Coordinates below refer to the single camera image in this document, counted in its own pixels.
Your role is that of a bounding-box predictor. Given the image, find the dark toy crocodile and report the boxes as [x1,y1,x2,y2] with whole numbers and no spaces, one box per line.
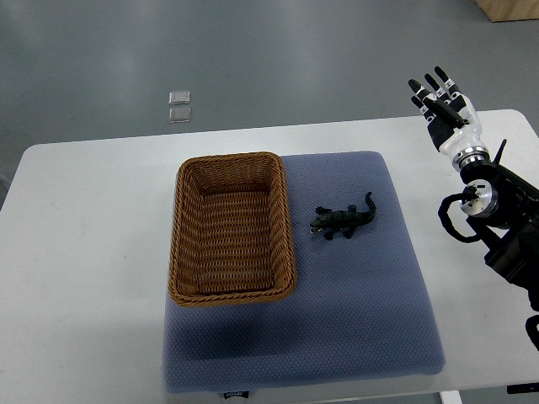
[309,192,376,241]

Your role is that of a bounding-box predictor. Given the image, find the brown wicker basket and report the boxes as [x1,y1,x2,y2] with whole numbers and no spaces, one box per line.
[168,151,297,308]

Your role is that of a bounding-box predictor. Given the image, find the upper metal floor plate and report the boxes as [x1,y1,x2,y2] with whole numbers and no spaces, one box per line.
[168,90,190,105]

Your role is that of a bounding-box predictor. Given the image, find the blue grey cushion mat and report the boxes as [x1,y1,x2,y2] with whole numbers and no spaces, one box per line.
[163,151,445,394]

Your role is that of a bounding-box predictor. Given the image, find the wooden box corner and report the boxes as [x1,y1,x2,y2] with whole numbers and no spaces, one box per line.
[475,0,538,23]

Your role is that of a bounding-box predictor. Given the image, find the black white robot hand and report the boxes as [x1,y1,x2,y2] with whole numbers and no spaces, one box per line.
[408,66,489,171]

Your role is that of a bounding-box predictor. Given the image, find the black table control panel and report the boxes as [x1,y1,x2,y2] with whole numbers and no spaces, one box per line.
[506,382,539,395]

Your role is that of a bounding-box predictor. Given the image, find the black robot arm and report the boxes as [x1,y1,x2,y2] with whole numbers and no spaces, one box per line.
[438,141,538,311]

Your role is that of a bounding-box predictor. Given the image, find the black cable loop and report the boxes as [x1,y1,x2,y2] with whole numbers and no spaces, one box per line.
[436,191,485,244]

